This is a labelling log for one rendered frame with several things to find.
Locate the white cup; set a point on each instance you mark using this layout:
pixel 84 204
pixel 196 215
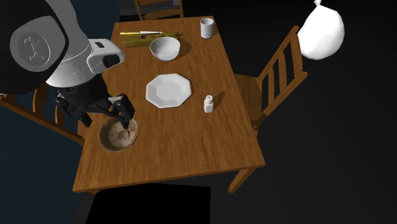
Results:
pixel 207 29

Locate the brown lumpy food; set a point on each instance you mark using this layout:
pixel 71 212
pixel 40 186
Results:
pixel 119 138

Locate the brown bowl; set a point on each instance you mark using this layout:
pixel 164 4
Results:
pixel 104 139

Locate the white octagonal plate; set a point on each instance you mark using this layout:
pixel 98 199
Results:
pixel 168 90

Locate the white tied bag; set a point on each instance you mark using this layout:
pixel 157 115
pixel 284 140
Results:
pixel 321 32

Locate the olive green flat board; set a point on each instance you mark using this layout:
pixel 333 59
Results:
pixel 136 42

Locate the white shaker bottle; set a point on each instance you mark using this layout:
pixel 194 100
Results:
pixel 208 106

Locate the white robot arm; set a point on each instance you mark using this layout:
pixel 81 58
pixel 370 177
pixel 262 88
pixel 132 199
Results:
pixel 65 46

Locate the white bowl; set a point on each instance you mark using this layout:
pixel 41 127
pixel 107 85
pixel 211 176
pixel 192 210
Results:
pixel 165 48

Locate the wooden chair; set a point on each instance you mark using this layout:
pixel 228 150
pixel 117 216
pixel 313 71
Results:
pixel 40 119
pixel 159 14
pixel 248 93

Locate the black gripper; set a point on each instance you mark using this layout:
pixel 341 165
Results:
pixel 82 96

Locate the wooden dining table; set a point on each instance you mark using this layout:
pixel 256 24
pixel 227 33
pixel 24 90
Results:
pixel 186 139

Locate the yellow and white pen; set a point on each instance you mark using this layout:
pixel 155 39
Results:
pixel 136 33

